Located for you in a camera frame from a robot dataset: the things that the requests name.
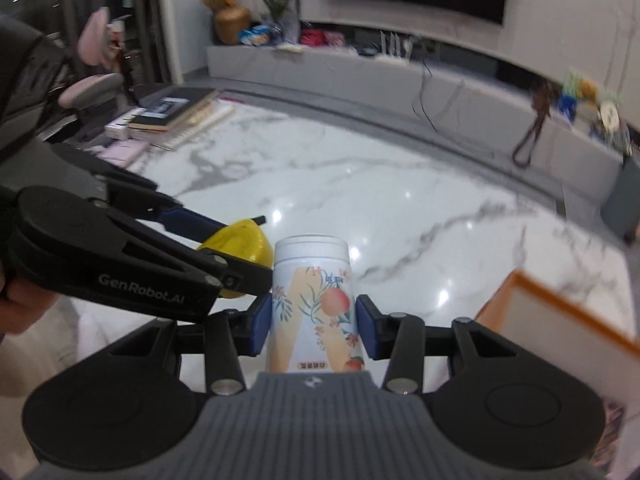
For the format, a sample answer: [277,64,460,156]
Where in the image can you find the round white hand fan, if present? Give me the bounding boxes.
[599,99,622,132]

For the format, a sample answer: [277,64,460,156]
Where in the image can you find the leafy table plant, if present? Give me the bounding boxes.
[247,0,303,43]

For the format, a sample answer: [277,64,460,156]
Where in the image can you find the white router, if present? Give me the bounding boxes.
[377,30,417,62]

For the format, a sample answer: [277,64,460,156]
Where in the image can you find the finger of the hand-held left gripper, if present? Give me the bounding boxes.
[92,200,274,307]
[52,143,267,247]

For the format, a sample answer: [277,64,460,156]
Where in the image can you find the blue snack packet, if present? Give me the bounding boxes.
[238,25,282,49]

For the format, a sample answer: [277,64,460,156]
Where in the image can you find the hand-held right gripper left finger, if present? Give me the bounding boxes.
[107,292,274,395]

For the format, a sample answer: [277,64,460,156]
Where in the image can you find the stack of books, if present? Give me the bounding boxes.
[150,87,236,154]

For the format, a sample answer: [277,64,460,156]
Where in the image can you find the pink flat box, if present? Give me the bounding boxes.
[92,139,151,167]

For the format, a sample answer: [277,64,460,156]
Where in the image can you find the black book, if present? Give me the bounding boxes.
[127,95,202,134]

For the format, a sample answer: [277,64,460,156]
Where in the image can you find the person's left hand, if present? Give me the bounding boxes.
[0,280,60,337]

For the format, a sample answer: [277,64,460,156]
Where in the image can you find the grey pedal trash bin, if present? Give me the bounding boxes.
[601,154,640,242]

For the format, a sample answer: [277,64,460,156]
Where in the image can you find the yellow teddy bear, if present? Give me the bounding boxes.
[565,71,599,102]

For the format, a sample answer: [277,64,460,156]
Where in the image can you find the pink office chair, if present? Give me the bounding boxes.
[54,7,127,112]

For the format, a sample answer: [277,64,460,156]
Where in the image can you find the red packet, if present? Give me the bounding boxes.
[300,29,347,49]

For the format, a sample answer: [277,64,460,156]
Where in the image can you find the orange-rimmed white storage box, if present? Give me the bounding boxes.
[474,269,640,413]

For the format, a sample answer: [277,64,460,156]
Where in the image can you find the black cable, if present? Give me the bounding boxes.
[411,55,453,133]

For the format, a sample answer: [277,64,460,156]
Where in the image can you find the blue tissue box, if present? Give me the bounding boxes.
[556,92,579,122]

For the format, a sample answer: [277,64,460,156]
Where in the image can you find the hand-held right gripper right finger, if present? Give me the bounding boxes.
[356,294,532,395]

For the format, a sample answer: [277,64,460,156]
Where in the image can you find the white cardboard box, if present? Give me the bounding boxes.
[104,107,137,141]

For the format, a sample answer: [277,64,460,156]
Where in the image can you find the brown bag with strap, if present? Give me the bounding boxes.
[511,79,557,167]

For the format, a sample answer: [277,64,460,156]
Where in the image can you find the gold vase with dried flowers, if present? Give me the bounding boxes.
[199,0,252,47]

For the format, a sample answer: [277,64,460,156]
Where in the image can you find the marble television console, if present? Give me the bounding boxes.
[206,42,626,196]

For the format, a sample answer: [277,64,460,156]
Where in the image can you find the yellow plastic bowl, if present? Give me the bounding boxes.
[196,217,274,301]

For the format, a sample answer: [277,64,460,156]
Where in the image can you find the white peach print bottle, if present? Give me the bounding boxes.
[265,235,362,376]

